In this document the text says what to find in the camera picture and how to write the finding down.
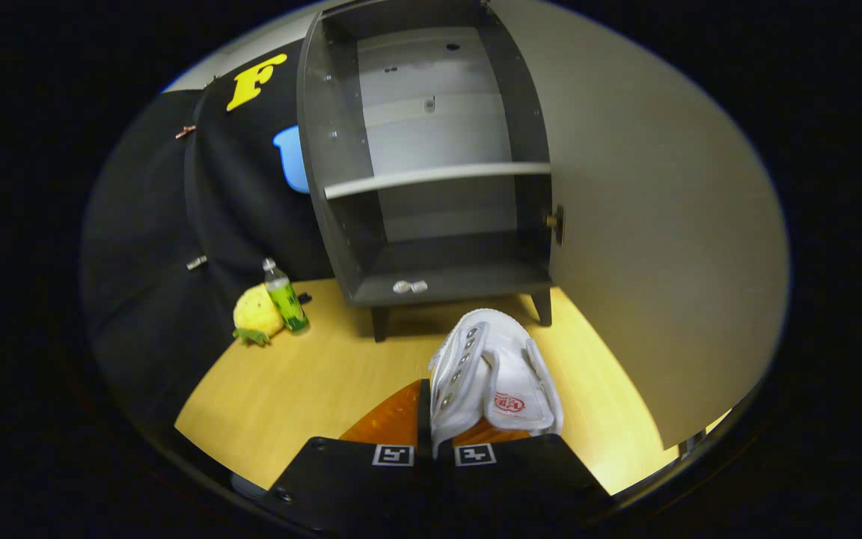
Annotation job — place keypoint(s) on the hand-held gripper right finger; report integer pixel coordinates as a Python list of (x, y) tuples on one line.
[(536, 471)]

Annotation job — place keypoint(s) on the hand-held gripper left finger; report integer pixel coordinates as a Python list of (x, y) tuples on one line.
[(349, 479)]

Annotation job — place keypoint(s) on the white shoe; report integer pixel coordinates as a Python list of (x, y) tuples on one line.
[(509, 359)]

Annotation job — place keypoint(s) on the beige shoe cabinet door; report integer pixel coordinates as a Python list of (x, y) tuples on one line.
[(663, 224)]

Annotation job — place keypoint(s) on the dark grey shoe cabinet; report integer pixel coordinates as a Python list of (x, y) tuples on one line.
[(341, 112)]

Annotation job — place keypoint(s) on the grey cabinet shelf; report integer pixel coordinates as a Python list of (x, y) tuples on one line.
[(431, 177)]

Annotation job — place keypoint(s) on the green drink bottle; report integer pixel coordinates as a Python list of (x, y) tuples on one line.
[(286, 303)]

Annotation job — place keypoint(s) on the yellow plush toy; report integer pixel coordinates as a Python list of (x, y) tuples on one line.
[(255, 314)]

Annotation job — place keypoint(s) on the silver cloth clip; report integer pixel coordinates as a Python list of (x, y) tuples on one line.
[(197, 263)]

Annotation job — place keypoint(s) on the black backdrop cloth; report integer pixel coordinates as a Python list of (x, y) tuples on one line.
[(147, 299)]

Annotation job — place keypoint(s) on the copper cloth clip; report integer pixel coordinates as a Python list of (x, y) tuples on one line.
[(185, 132)]

